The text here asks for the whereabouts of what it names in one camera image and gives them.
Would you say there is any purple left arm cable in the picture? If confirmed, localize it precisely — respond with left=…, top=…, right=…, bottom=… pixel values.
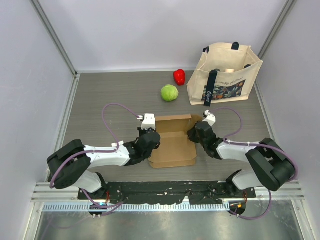
left=47, top=103, right=143, bottom=230

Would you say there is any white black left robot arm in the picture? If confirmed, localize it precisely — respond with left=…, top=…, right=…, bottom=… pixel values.
left=47, top=127, right=161, bottom=200

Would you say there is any white slotted cable duct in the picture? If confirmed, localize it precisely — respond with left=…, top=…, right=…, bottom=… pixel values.
left=42, top=201, right=230, bottom=213

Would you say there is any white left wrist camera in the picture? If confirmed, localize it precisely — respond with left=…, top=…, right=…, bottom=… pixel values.
left=136, top=113, right=156, bottom=130

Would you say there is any red bell pepper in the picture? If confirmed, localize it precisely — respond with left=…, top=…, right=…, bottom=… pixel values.
left=173, top=69, right=186, bottom=86

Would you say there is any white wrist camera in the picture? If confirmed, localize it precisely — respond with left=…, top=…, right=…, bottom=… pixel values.
left=136, top=113, right=156, bottom=130
left=202, top=110, right=216, bottom=127

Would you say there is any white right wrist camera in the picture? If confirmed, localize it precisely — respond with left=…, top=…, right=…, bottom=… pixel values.
left=202, top=110, right=216, bottom=127

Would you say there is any green cabbage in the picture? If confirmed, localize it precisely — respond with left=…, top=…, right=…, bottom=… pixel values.
left=160, top=84, right=179, bottom=102

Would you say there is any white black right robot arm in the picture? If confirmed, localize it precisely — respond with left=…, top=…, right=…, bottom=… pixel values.
left=187, top=120, right=298, bottom=198

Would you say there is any beige canvas tote bag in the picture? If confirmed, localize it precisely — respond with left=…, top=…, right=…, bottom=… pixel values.
left=187, top=42, right=263, bottom=107

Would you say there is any brown cardboard box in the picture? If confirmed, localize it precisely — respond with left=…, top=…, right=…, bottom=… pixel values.
left=148, top=114, right=203, bottom=169

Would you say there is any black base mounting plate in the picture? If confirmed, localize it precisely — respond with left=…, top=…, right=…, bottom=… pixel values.
left=88, top=181, right=256, bottom=205

